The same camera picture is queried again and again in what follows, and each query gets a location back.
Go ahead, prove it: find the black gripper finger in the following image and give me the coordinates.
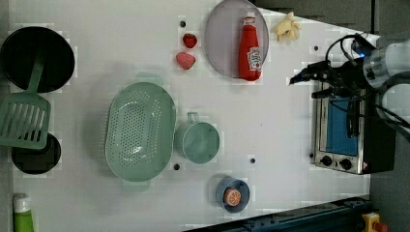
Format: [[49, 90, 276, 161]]
[[311, 88, 335, 99], [289, 70, 310, 85]]

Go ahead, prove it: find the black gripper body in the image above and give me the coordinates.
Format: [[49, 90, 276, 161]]
[[306, 59, 369, 97]]

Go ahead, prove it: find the red plush ketchup bottle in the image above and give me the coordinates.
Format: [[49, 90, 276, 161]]
[[238, 13, 262, 81]]

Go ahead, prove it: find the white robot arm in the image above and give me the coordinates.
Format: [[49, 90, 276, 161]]
[[289, 34, 409, 137]]

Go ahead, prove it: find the grey round plate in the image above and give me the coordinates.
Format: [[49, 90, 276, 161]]
[[202, 0, 270, 78]]

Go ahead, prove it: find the peeled banana toy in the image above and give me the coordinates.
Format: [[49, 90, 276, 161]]
[[274, 12, 302, 42]]

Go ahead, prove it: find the black toaster oven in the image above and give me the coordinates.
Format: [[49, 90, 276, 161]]
[[313, 97, 395, 175]]

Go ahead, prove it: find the pink strawberry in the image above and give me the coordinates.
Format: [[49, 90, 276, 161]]
[[176, 52, 196, 70]]

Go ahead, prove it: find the dark red strawberry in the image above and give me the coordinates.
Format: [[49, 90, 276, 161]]
[[183, 33, 197, 48]]

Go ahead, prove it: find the blue bowl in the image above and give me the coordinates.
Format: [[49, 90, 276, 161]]
[[216, 176, 250, 214]]

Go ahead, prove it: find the yellow red emergency button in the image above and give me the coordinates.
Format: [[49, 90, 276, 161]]
[[362, 213, 389, 232]]

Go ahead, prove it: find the orange slice toy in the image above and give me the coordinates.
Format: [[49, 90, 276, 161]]
[[223, 188, 242, 207]]

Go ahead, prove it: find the green perforated colander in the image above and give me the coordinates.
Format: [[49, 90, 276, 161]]
[[104, 72, 176, 191]]

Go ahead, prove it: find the green slotted spatula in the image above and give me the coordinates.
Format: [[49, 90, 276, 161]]
[[0, 51, 50, 150]]

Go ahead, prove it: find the black round pan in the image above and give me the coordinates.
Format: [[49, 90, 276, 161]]
[[1, 26, 75, 93]]

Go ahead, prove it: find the green bottle white cap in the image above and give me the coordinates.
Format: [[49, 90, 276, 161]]
[[13, 193, 34, 232]]

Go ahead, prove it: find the green cup with handle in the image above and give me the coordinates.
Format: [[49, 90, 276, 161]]
[[174, 112, 220, 164]]

